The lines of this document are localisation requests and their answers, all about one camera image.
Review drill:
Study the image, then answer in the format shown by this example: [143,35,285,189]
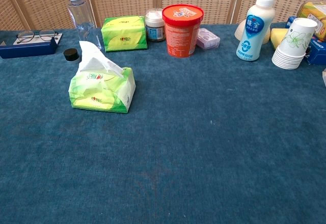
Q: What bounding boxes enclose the open green tissue pack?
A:
[68,67,137,114]

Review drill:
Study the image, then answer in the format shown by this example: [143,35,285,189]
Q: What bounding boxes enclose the white milk drink bottle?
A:
[235,0,276,62]

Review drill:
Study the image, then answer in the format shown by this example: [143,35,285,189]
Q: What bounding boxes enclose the dark blue glasses case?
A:
[0,33,63,59]

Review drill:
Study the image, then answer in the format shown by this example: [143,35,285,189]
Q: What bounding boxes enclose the white tissue sheet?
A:
[78,40,125,79]

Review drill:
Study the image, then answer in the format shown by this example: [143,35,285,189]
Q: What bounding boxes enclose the sealed green tissue pack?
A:
[100,15,148,52]

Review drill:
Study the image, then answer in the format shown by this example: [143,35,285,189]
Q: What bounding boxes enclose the blue table cloth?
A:
[0,22,326,224]

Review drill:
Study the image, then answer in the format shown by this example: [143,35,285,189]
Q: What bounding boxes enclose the clear plastic water bottle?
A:
[66,0,102,51]

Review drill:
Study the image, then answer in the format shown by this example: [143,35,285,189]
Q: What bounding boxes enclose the small blue packet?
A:
[285,16,298,30]

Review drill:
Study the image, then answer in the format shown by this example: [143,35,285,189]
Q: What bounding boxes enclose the cream upturned bowl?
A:
[234,19,271,45]

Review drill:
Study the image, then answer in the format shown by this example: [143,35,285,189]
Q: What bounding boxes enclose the yellow sponge block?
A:
[269,27,289,50]

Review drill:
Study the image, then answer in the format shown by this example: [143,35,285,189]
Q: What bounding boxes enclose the blue Oreo cookie box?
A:
[304,36,326,66]

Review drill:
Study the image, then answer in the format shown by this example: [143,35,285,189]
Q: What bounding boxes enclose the glass jar with white lid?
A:
[145,8,166,43]

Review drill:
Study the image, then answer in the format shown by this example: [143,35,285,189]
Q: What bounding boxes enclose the small black bottle cap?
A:
[63,48,82,64]

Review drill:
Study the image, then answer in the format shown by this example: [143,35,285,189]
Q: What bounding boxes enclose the yellow snack box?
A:
[296,2,326,42]

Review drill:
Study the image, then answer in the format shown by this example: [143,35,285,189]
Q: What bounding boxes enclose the orange instant noodle cup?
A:
[161,4,205,59]

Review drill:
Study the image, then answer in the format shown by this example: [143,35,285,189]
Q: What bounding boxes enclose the small purple plastic box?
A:
[195,27,221,50]

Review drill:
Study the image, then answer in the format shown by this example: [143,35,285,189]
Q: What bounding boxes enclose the thin-framed eyeglasses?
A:
[16,30,59,44]

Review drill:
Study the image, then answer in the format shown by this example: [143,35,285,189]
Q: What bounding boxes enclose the stack of white paper cups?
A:
[271,17,318,70]

